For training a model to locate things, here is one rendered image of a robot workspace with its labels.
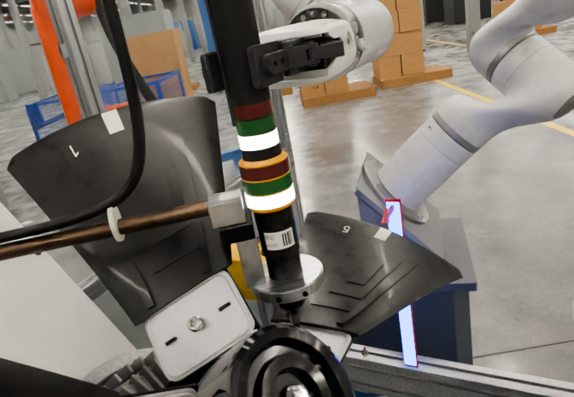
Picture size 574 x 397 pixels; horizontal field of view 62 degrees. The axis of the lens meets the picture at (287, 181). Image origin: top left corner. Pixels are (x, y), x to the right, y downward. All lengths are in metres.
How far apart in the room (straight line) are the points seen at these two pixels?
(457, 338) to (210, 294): 0.77
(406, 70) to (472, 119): 7.66
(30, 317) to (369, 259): 0.41
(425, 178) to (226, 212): 0.68
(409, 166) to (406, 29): 7.56
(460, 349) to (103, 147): 0.88
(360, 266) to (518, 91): 0.52
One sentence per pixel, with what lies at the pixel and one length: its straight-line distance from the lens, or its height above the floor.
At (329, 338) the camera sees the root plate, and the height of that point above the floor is 1.18.
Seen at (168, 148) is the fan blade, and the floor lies 1.39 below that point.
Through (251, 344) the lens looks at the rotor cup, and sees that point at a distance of 0.38.
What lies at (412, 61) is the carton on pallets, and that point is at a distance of 8.65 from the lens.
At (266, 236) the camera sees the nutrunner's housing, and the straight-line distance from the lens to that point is 0.42.
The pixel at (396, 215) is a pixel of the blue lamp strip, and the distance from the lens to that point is 0.78.
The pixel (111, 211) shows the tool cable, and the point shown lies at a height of 1.37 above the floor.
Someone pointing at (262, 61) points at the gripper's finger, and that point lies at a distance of 0.37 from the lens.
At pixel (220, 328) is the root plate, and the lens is 0.44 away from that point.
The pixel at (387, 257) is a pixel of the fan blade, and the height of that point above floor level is 1.18.
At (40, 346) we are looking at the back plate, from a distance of 0.64.
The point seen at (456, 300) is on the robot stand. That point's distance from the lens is 1.08.
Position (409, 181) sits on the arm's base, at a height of 1.12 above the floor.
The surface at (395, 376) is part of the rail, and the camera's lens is 0.97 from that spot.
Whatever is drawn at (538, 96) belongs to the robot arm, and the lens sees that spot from 0.97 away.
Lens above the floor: 1.50
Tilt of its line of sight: 19 degrees down
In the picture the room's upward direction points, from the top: 11 degrees counter-clockwise
